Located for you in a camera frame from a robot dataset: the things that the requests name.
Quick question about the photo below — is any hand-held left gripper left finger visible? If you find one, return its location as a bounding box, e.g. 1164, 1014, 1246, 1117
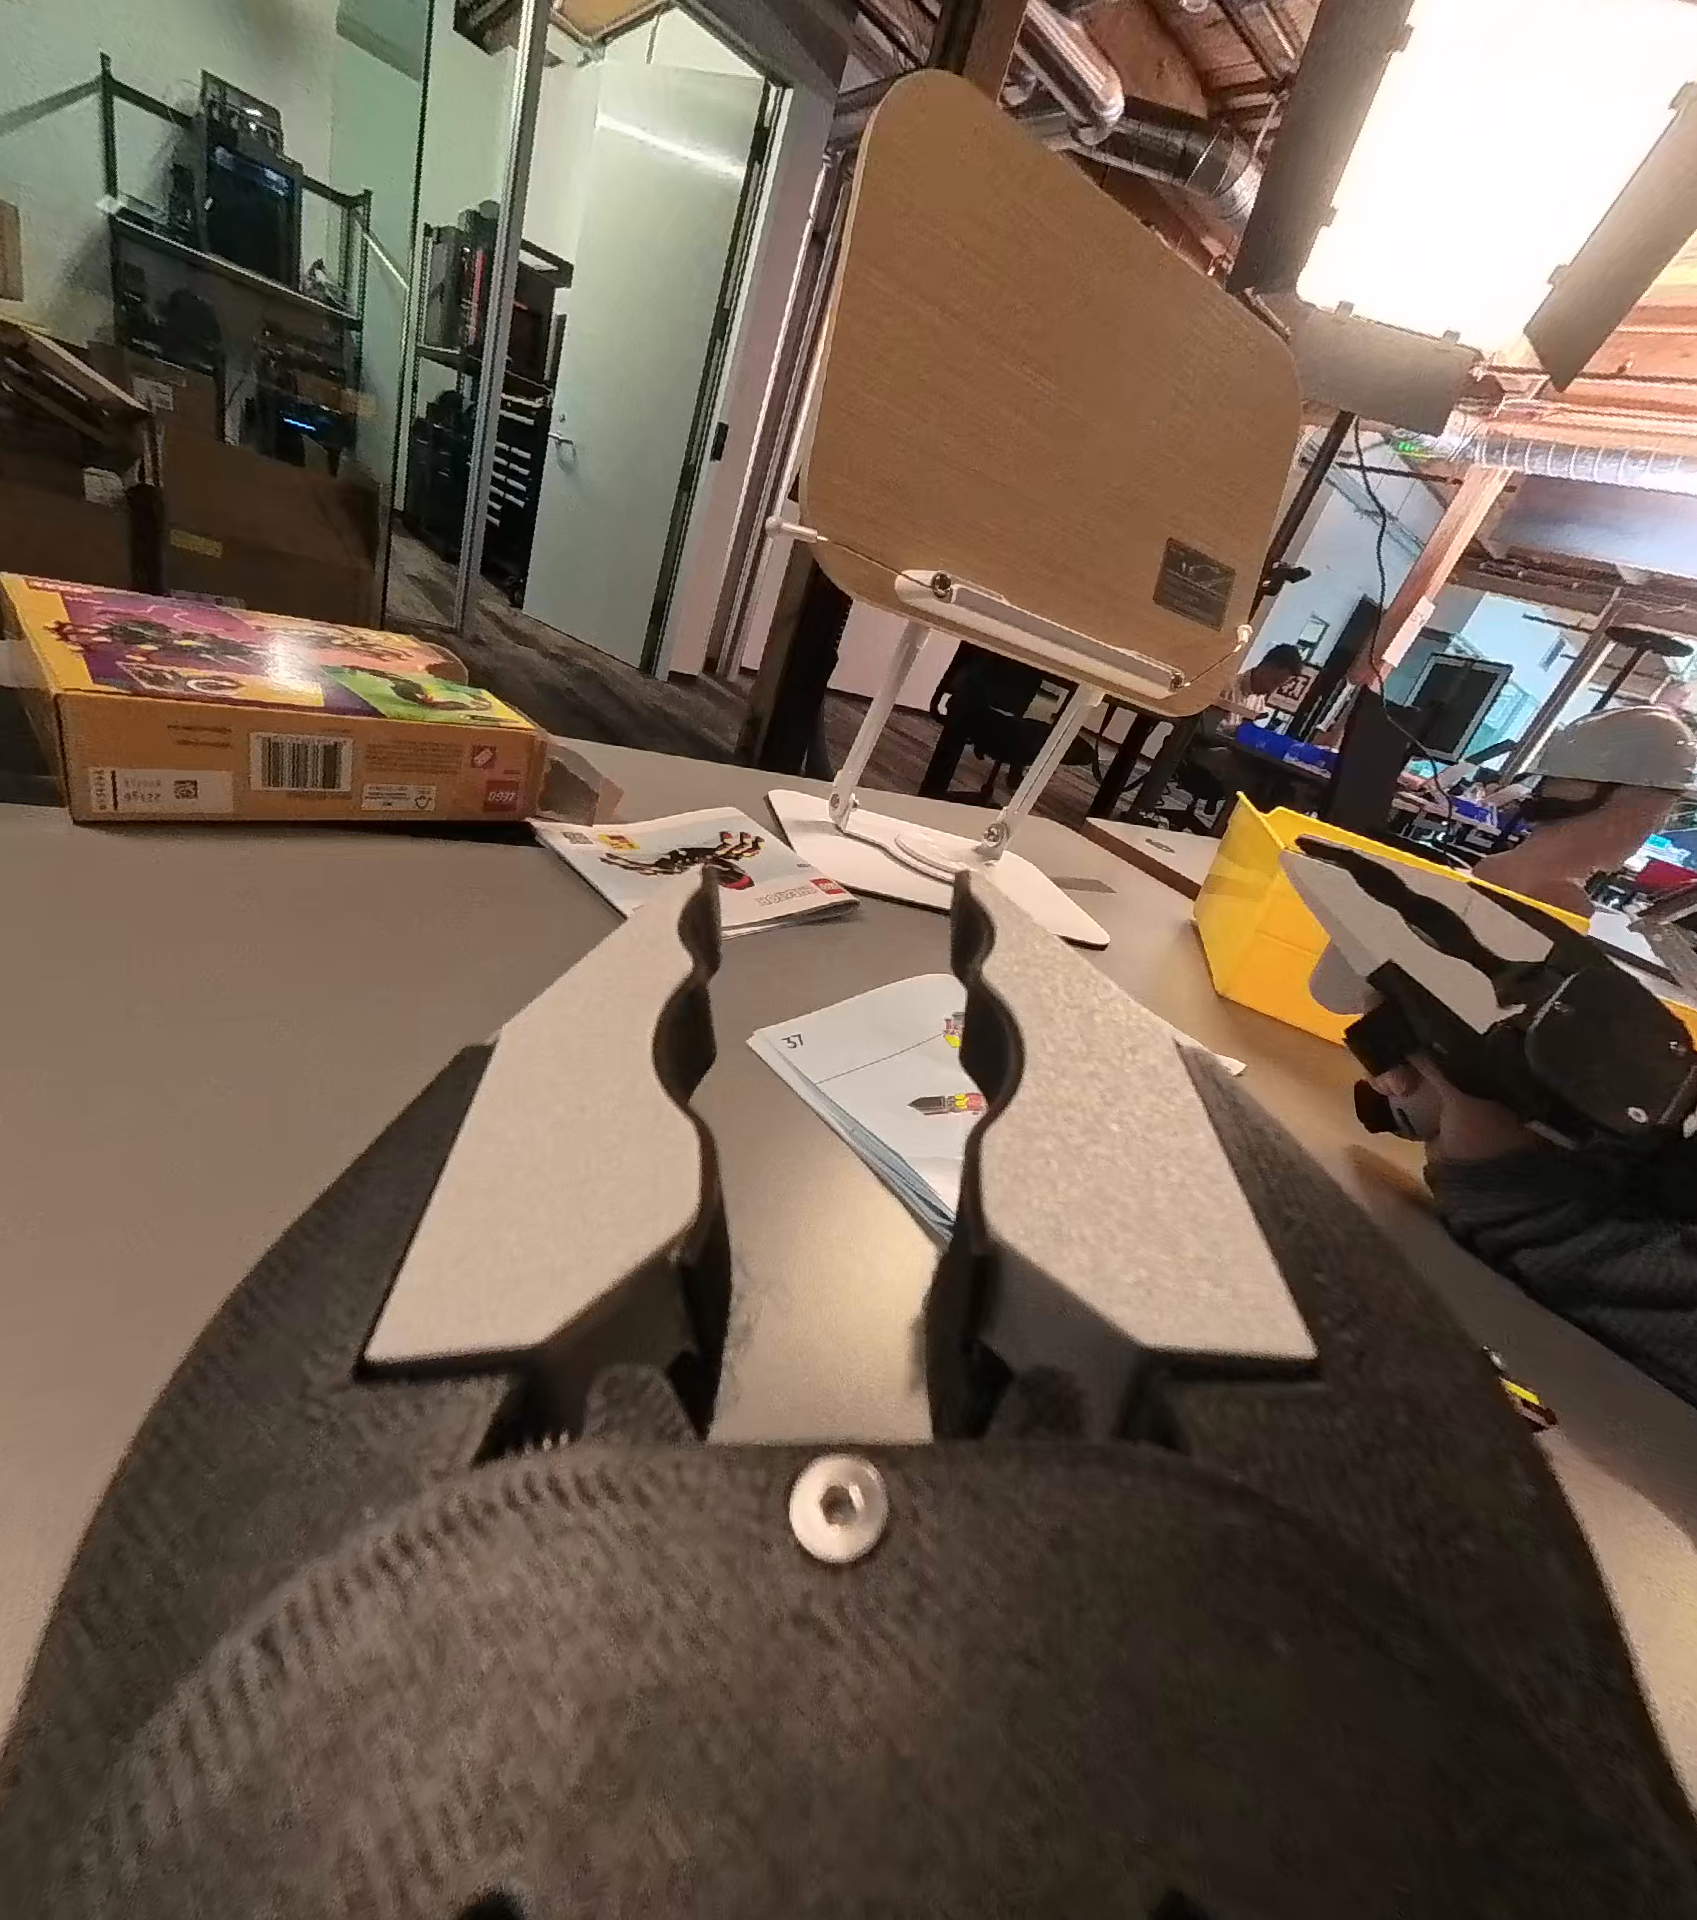
361, 871, 733, 1438

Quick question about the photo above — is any tall metal shelf rack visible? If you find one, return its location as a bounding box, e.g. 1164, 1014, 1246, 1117
93, 57, 372, 470

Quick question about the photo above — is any black office chair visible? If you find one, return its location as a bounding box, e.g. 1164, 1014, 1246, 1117
920, 637, 1078, 806

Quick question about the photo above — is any wooden book stand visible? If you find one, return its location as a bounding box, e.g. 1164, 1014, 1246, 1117
765, 66, 1308, 953

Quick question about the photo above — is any yellow cardboard lego box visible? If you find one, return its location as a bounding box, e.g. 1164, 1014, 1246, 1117
0, 570, 549, 827

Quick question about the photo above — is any closed instruction booklet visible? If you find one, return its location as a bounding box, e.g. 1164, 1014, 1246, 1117
527, 806, 860, 943

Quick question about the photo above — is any open instruction booklet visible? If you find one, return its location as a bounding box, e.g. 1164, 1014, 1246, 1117
746, 972, 1248, 1250

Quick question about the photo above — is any white door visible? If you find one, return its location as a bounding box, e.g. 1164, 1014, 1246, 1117
517, 44, 779, 681

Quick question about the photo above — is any black red yellow lego model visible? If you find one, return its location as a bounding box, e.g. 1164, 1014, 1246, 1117
1481, 1342, 1565, 1436

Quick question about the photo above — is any yellow plastic bin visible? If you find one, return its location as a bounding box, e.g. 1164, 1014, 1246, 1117
1190, 790, 1697, 1077

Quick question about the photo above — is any silver ventilation duct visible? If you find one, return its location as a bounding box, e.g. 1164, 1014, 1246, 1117
1024, 31, 1267, 230

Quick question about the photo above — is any stack of brown cardboard boxes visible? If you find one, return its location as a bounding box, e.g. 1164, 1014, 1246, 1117
0, 146, 387, 643

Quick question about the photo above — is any black monitor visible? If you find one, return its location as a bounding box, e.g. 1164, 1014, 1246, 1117
1401, 654, 1518, 762

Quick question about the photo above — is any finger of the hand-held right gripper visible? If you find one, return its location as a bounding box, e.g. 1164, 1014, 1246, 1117
1295, 835, 1603, 990
1281, 847, 1442, 1021

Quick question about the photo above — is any person's right forearm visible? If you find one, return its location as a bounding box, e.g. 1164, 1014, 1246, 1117
1430, 1137, 1697, 1481

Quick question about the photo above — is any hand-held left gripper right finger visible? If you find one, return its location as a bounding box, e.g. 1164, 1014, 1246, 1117
920, 871, 1318, 1438

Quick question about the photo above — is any person's right hand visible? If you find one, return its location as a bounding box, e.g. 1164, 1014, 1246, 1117
1376, 1056, 1546, 1176

